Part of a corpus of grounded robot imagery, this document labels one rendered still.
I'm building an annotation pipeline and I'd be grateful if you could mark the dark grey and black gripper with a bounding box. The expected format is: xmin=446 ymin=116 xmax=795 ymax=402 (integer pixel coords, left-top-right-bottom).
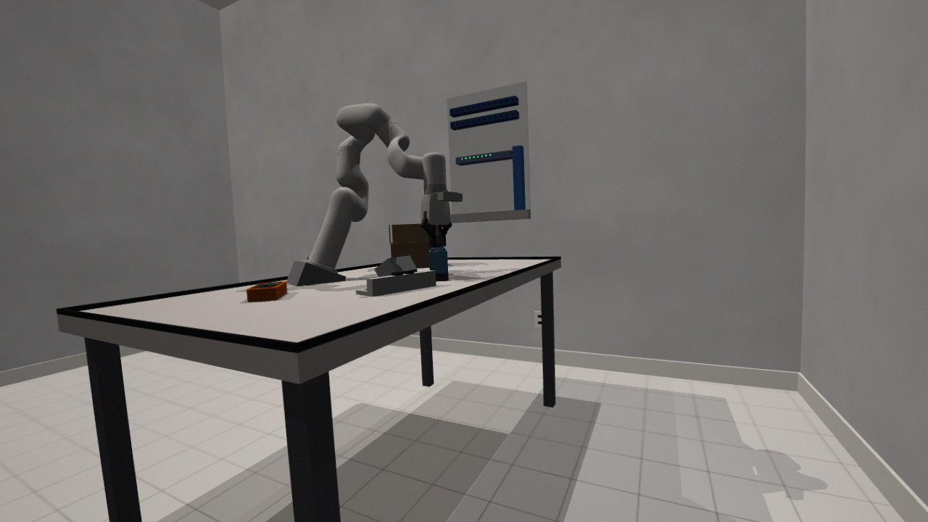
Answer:
xmin=420 ymin=193 xmax=452 ymax=247

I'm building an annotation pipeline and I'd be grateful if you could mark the black table edge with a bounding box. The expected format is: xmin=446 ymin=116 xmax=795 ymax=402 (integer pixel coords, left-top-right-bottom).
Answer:
xmin=57 ymin=257 xmax=561 ymax=353

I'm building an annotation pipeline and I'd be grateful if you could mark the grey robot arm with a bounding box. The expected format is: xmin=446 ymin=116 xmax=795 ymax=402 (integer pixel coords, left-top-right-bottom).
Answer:
xmin=303 ymin=104 xmax=463 ymax=273

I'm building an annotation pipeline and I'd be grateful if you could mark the orange digital multimeter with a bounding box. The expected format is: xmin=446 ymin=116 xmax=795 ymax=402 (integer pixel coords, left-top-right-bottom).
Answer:
xmin=246 ymin=281 xmax=287 ymax=302

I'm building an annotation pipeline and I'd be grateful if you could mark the dark grey button housing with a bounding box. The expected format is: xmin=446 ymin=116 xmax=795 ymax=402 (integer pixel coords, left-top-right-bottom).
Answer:
xmin=374 ymin=255 xmax=417 ymax=277

